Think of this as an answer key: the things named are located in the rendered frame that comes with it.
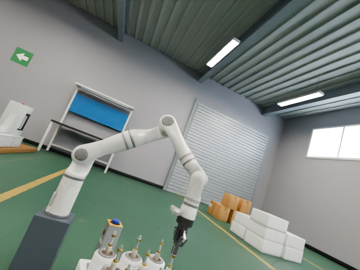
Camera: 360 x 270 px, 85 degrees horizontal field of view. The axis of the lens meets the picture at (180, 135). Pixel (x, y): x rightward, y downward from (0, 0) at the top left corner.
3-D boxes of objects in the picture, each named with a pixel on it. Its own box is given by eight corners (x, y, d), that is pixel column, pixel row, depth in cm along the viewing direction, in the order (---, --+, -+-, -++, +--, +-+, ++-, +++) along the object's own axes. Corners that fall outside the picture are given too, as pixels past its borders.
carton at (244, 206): (248, 215, 449) (252, 202, 454) (239, 212, 444) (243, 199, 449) (241, 211, 478) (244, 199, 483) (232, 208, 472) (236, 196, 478)
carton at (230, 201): (236, 210, 439) (240, 197, 444) (227, 208, 432) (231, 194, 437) (229, 207, 467) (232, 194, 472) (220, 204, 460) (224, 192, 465)
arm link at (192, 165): (211, 182, 92) (196, 158, 97) (209, 181, 84) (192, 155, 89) (199, 190, 92) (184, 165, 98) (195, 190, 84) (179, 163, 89)
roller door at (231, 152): (163, 189, 587) (197, 97, 641) (162, 188, 599) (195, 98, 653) (248, 218, 669) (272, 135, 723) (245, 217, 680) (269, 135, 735)
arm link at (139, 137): (172, 122, 109) (127, 136, 103) (172, 112, 101) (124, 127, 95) (178, 135, 105) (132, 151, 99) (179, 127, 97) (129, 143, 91)
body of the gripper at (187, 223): (197, 220, 82) (189, 244, 81) (191, 215, 90) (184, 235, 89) (181, 215, 81) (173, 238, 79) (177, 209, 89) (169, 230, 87)
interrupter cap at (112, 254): (108, 261, 76) (109, 259, 76) (93, 252, 79) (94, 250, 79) (118, 255, 83) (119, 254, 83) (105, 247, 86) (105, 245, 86)
